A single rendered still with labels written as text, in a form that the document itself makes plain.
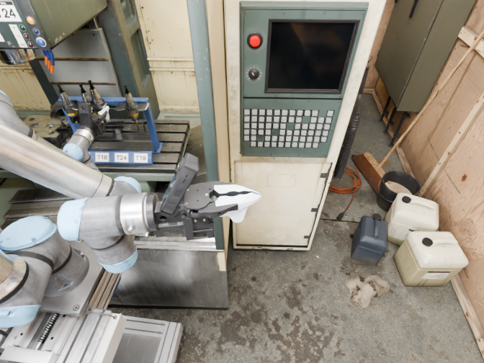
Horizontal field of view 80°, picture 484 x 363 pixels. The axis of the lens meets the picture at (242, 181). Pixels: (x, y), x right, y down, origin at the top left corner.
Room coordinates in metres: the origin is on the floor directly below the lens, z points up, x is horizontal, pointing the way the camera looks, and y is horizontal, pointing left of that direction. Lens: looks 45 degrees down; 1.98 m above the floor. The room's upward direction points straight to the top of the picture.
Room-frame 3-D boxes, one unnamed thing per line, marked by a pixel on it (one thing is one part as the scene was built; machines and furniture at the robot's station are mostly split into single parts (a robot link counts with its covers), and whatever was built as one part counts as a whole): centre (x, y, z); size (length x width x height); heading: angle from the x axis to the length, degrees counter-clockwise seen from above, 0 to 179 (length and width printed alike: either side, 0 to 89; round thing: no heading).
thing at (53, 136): (1.48, 1.22, 0.97); 0.29 x 0.23 x 0.05; 88
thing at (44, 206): (1.03, 0.91, 0.70); 0.90 x 0.30 x 0.16; 88
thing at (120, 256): (0.35, 0.27, 1.46); 0.11 x 0.08 x 0.11; 8
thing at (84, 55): (1.88, 1.09, 1.16); 0.48 x 0.05 x 0.51; 88
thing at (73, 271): (0.43, 0.55, 1.21); 0.15 x 0.15 x 0.10
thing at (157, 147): (1.37, 0.51, 1.05); 0.10 x 0.05 x 0.30; 178
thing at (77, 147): (0.94, 0.69, 1.24); 0.11 x 0.08 x 0.09; 178
